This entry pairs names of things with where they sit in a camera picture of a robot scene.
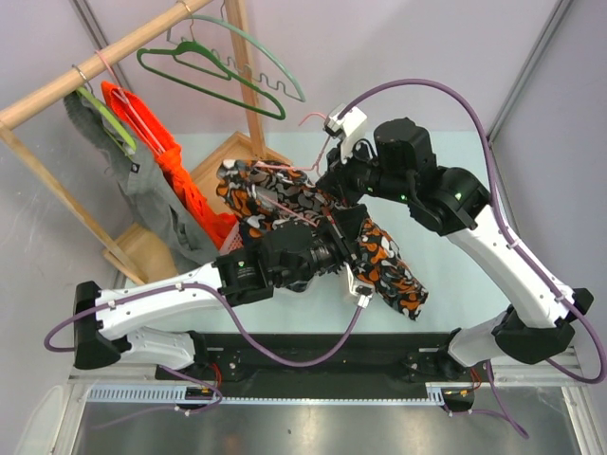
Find purple cable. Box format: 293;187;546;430
43;283;369;423
339;78;607;440

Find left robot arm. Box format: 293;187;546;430
73;205;368;379

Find pink wire hanger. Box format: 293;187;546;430
248;137;334;226

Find lime green hanger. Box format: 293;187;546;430
76;87;137;158

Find pink hanger holding orange garment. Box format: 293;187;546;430
95;50;165;155

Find orange garment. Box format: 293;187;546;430
101;81;236;249

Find dark green hanger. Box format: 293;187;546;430
136;41;287;121

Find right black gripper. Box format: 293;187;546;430
316;136;412;209

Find aluminium frame post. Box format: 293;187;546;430
487;0;576;143

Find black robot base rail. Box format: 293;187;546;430
156;333;487;401

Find white slotted cable duct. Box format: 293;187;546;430
87;384;445;407

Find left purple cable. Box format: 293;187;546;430
43;283;369;423

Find orange camouflage patterned shorts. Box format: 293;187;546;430
216;159;429;320

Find light green notched hanger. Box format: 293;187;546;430
150;1;306;120

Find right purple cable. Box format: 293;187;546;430
339;78;607;440

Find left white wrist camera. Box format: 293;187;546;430
345;265;375;309

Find white plastic laundry basket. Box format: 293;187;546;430
219;223;244;255

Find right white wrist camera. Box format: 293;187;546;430
323;104;368;163

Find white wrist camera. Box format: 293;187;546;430
345;265;375;309
323;104;368;163

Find grey garment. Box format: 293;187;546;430
63;91;218;273

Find wooden clothes rack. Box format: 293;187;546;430
0;0;295;285

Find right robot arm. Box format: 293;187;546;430
318;112;594;380

